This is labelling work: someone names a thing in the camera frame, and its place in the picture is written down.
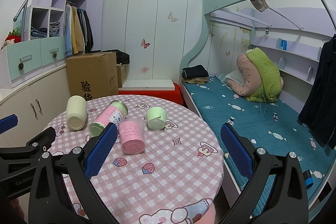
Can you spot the cream floor cabinet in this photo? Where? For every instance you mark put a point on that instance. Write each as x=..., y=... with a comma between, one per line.
x=35, y=103

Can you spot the white board on platform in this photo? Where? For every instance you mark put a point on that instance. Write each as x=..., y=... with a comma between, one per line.
x=147, y=85

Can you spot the blue small box on shelf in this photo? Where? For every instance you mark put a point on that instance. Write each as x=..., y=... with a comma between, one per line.
x=282, y=44

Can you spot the hanging clothes row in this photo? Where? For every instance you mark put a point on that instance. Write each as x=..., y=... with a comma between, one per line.
x=78, y=35

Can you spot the pink checkered tablecloth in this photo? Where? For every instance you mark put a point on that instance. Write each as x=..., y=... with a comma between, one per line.
x=176, y=178

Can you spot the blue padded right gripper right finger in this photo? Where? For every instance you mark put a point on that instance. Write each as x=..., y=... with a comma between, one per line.
x=287, y=201

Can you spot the green and pink rolled quilt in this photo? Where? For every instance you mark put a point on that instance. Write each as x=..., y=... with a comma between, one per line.
x=263, y=82

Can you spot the purple wall shelf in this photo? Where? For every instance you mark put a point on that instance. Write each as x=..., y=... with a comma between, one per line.
x=283, y=34

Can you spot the teal bed sheet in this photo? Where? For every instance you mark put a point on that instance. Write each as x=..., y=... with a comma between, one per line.
x=272, y=126

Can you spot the pink green labelled jar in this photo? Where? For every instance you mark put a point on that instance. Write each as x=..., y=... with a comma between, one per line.
x=114, y=113

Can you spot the small green cup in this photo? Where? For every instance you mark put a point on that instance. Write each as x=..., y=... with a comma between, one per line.
x=156, y=118

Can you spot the red low platform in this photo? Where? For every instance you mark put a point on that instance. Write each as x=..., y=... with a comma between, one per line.
x=174, y=95

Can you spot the pink cup with writing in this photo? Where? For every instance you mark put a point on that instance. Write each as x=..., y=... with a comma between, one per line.
x=132, y=136

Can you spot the large cardboard box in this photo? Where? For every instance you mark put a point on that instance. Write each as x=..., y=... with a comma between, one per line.
x=93, y=75

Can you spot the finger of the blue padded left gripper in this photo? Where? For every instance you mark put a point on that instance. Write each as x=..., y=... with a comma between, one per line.
x=39, y=144
x=8, y=123

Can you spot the folded dark clothes pile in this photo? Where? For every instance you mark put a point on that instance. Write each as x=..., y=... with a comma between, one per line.
x=195, y=75

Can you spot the small cardboard box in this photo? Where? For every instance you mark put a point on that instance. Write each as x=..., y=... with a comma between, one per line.
x=122, y=71

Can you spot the cream white cup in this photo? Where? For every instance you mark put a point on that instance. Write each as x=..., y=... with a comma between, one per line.
x=76, y=112

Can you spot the purple open shelf unit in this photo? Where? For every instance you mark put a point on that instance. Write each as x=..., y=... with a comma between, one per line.
x=40, y=13

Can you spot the teal drawer unit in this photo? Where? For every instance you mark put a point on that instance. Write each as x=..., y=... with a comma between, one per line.
x=25, y=60

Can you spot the black clothes on box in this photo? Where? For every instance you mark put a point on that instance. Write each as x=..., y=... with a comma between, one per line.
x=122, y=58

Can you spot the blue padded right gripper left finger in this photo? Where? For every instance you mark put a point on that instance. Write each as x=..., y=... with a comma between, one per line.
x=49, y=198

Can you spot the red strawberry plush toy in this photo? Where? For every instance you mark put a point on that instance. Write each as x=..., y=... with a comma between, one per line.
x=13, y=37

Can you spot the dark hanging garment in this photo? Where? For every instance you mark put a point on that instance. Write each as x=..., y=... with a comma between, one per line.
x=318, y=112

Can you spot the white pillow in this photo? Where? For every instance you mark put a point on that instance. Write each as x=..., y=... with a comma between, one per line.
x=235, y=76

